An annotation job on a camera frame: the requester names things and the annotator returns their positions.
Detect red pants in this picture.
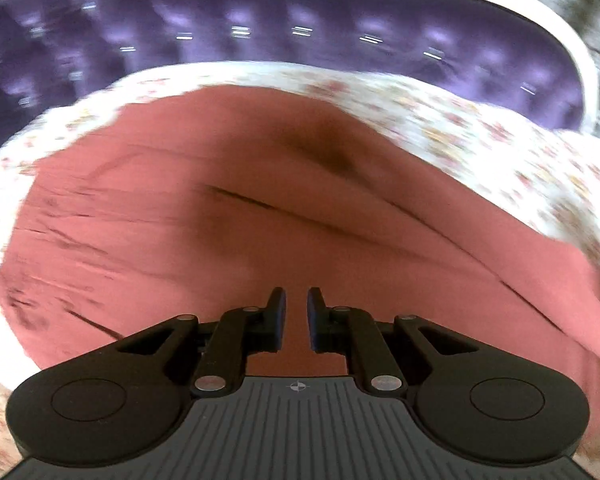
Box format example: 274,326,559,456
0,86,600,436

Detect floral bed sheet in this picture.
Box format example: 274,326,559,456
0,62,600,479

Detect purple tufted headboard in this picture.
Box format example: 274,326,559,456
0,0,600,147

